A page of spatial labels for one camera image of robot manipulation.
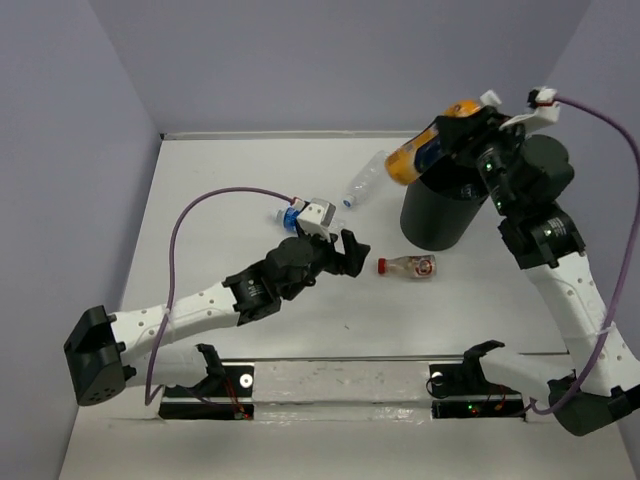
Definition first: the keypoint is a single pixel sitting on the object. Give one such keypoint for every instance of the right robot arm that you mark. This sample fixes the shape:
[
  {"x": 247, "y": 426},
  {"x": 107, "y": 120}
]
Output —
[{"x": 524, "y": 174}]

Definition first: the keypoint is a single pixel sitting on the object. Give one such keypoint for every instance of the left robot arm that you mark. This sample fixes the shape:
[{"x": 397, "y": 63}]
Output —
[{"x": 108, "y": 352}]

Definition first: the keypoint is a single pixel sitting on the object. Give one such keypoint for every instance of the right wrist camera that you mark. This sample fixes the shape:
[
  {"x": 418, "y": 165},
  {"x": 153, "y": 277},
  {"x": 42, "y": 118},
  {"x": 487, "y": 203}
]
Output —
[{"x": 543, "y": 111}]

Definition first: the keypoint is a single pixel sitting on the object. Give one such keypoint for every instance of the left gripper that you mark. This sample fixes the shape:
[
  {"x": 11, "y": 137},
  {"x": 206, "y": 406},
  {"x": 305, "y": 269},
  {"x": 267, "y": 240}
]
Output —
[{"x": 350, "y": 261}]

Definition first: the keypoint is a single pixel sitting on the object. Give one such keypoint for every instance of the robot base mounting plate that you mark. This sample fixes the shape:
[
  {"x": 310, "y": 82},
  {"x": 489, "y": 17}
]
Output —
[{"x": 404, "y": 389}]

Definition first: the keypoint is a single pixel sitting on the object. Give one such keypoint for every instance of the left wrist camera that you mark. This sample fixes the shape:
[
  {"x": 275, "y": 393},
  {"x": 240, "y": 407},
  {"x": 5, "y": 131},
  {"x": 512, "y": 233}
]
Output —
[{"x": 316, "y": 217}]

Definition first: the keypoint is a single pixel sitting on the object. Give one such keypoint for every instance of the orange juice bottle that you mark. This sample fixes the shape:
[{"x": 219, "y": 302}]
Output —
[{"x": 412, "y": 159}]

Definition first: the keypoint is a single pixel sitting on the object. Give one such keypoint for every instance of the small bottle red cap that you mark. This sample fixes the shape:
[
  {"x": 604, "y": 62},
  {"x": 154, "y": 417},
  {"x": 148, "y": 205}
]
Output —
[{"x": 410, "y": 267}]

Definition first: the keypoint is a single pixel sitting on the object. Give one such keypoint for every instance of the clear bottle blue cap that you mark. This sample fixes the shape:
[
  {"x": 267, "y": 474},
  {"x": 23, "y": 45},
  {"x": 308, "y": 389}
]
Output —
[{"x": 366, "y": 181}]

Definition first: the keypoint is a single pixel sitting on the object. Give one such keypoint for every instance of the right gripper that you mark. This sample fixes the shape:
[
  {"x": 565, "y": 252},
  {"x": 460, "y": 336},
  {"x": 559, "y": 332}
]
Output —
[{"x": 473, "y": 131}]

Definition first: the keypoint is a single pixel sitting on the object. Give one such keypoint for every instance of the black cylindrical bin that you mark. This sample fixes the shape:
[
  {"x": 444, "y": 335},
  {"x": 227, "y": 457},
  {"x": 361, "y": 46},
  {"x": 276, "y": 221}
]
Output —
[{"x": 439, "y": 207}]

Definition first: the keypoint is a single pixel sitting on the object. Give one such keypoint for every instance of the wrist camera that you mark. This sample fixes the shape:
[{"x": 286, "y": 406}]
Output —
[
  {"x": 543, "y": 111},
  {"x": 316, "y": 217}
]

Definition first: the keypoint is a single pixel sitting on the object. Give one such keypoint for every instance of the clear bottle blue label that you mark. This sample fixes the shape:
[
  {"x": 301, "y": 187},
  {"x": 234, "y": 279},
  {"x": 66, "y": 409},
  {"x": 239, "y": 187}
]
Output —
[{"x": 286, "y": 217}]

